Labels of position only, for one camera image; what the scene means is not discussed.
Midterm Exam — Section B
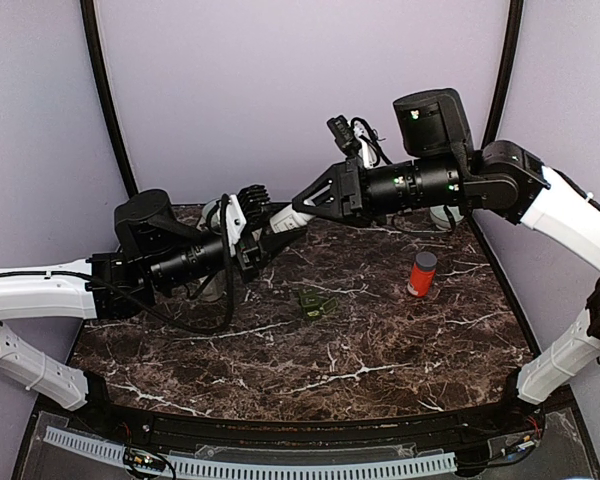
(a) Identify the grey bottle cap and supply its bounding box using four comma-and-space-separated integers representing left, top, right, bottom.
415, 251, 437, 272

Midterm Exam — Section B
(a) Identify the orange pill bottle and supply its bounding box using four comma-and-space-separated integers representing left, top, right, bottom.
407, 265, 436, 297

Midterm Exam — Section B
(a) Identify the small white pill bottle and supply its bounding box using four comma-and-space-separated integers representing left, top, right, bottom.
269, 204, 314, 233

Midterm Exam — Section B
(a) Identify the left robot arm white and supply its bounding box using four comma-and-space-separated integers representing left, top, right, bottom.
0, 185, 312, 436

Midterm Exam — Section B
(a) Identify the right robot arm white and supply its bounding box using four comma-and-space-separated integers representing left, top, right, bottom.
292, 88, 600, 434

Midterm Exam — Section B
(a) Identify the teal ceramic bowl on plate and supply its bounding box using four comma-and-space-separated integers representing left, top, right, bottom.
200, 199, 231, 235

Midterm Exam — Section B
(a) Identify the small pale corner bowl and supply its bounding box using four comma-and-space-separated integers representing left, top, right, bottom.
429, 206, 464, 232

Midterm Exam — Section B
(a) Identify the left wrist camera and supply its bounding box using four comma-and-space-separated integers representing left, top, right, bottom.
222, 184, 270, 246

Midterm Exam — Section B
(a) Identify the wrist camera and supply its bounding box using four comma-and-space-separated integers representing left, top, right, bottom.
222, 184, 270, 246
326, 115, 391, 170

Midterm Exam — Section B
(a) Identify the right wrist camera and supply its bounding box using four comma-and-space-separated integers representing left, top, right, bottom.
326, 115, 391, 170

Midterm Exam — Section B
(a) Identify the black right corner frame post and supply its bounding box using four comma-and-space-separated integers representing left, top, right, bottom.
481, 0, 524, 147

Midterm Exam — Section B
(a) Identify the black corner frame post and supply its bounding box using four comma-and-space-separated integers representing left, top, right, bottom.
79, 0, 139, 198
481, 0, 524, 147

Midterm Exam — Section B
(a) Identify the grey slotted cable duct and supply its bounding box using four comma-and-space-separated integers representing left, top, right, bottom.
43, 427, 458, 479

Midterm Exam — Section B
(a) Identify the black front table rail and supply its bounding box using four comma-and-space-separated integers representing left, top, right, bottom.
29, 387, 576, 454

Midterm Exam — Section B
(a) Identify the black left corner frame post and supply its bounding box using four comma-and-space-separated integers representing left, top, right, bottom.
79, 0, 139, 198

